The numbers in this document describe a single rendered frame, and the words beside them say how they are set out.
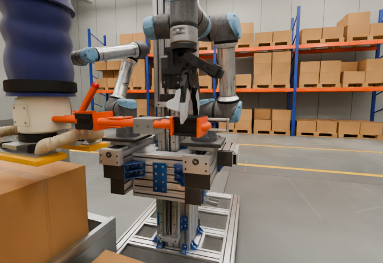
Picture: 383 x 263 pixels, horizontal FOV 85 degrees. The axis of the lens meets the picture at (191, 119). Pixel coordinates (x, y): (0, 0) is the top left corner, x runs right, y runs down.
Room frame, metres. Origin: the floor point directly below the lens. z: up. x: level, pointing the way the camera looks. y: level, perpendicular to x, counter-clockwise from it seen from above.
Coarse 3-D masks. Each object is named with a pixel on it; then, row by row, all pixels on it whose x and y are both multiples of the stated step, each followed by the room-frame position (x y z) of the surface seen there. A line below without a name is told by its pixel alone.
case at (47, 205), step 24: (0, 168) 0.94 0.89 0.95; (24, 168) 0.94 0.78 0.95; (48, 168) 0.94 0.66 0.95; (72, 168) 0.94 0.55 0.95; (0, 192) 0.69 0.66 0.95; (24, 192) 0.74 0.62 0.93; (48, 192) 0.83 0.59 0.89; (72, 192) 0.93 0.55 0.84; (0, 216) 0.67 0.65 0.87; (24, 216) 0.74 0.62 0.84; (48, 216) 0.82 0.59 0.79; (72, 216) 0.92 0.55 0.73; (0, 240) 0.67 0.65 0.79; (24, 240) 0.73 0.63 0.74; (48, 240) 0.81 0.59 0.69; (72, 240) 0.91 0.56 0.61
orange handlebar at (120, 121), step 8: (72, 112) 0.94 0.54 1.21; (56, 120) 0.73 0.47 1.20; (64, 120) 0.72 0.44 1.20; (72, 120) 0.70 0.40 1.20; (104, 120) 0.65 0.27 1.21; (112, 120) 0.64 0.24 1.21; (120, 120) 0.63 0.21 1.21; (128, 120) 0.62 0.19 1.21; (168, 120) 0.61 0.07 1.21; (168, 128) 0.57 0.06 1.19; (208, 128) 0.54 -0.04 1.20
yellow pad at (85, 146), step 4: (80, 140) 0.85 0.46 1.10; (84, 140) 0.86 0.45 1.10; (84, 144) 0.81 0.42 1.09; (88, 144) 0.80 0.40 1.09; (92, 144) 0.82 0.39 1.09; (96, 144) 0.82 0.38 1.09; (100, 144) 0.83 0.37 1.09; (104, 144) 0.85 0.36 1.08; (108, 144) 0.87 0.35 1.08; (68, 148) 0.82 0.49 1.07; (72, 148) 0.81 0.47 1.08; (76, 148) 0.80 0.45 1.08; (80, 148) 0.79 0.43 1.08; (84, 148) 0.79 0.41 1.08; (88, 148) 0.78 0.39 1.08; (92, 148) 0.79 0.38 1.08; (96, 148) 0.81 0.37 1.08; (100, 148) 0.83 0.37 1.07
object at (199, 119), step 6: (174, 120) 0.56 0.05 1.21; (186, 120) 0.54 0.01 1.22; (192, 120) 0.53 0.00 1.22; (198, 120) 0.52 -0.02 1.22; (204, 120) 0.56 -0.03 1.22; (174, 126) 0.56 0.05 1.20; (180, 126) 0.55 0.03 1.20; (186, 126) 0.54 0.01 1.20; (192, 126) 0.54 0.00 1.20; (198, 126) 0.52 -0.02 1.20; (174, 132) 0.55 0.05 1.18; (180, 132) 0.55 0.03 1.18; (186, 132) 0.54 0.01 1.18; (192, 132) 0.54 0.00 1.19; (198, 132) 0.52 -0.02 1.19; (204, 132) 0.56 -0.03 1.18
